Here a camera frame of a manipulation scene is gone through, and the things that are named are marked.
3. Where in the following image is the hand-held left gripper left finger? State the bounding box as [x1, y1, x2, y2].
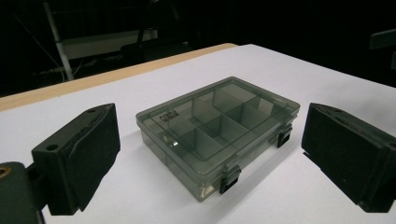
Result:
[31, 103, 121, 217]

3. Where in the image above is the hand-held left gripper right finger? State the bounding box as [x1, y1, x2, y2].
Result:
[301, 103, 396, 214]

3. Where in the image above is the translucent grey compartment box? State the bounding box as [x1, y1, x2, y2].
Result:
[135, 76, 302, 203]

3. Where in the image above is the white bench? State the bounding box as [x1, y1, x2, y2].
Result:
[60, 29, 158, 61]

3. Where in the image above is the white metal stand pole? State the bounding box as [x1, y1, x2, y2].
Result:
[42, 1, 75, 82]

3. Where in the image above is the dark chair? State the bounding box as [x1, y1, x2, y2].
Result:
[120, 0, 194, 64]

